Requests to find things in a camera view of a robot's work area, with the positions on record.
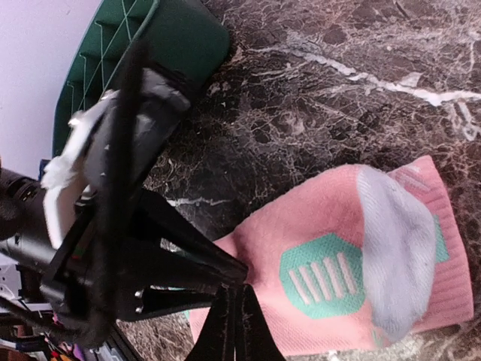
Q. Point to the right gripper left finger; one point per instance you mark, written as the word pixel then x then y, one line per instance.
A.
pixel 217 339

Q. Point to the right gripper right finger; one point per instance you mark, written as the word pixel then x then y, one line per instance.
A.
pixel 252 337

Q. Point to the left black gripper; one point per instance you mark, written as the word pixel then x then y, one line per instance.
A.
pixel 105 248

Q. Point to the pink sock with green patches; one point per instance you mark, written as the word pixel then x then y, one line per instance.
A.
pixel 356 258

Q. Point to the green plastic divider tray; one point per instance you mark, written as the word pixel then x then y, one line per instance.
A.
pixel 181 39

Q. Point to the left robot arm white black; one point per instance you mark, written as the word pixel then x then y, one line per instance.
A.
pixel 104 247

